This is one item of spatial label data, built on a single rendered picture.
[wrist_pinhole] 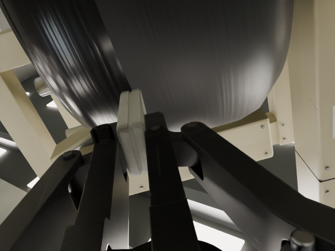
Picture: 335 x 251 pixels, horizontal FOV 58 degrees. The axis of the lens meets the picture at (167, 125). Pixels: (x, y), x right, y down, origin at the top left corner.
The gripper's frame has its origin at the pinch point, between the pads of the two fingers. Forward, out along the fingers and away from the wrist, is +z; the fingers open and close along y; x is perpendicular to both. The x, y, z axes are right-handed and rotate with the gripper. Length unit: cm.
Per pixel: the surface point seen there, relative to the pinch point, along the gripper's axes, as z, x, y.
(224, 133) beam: 60, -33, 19
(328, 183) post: 33, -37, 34
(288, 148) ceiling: 419, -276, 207
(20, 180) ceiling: 588, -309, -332
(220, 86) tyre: 13.6, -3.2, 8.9
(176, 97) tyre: 13.8, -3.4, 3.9
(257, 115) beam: 62, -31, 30
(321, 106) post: 31.0, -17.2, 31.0
